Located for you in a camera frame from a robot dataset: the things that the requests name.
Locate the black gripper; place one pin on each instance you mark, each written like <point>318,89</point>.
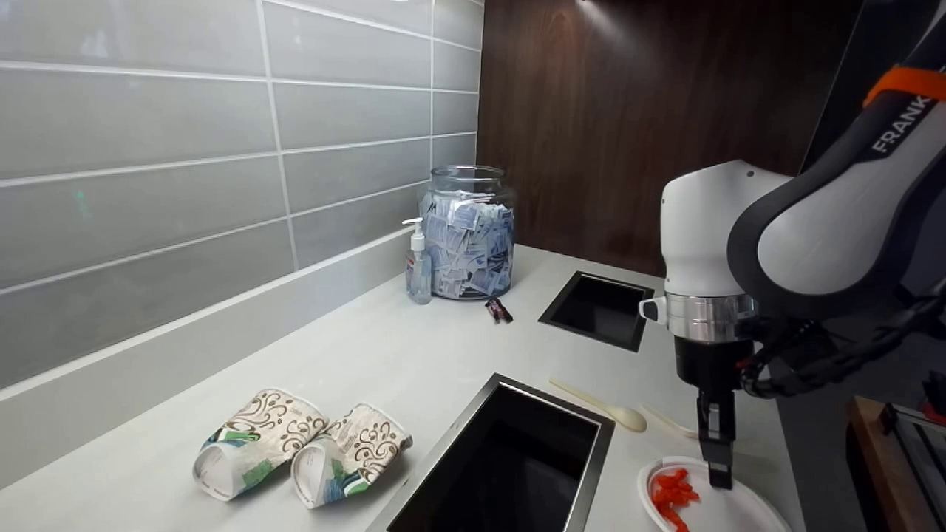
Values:
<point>717,372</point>

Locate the white paper plate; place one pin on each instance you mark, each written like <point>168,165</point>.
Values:
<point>737,509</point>

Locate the orange snack pieces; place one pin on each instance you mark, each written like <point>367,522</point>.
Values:
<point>672,496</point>

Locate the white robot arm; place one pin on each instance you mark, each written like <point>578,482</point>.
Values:
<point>784,284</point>

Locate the white plastic spoon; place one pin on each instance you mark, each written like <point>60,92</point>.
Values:
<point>626,419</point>

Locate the dark candy wrapper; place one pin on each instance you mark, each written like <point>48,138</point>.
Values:
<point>497,312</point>

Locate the glass jar of packets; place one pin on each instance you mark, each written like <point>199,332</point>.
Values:
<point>468,225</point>

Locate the small clear sanitizer bottle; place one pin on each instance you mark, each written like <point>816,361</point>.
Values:
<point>420,265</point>

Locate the patterned paper cup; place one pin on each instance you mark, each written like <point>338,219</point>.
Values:
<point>349,457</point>
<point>256,442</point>

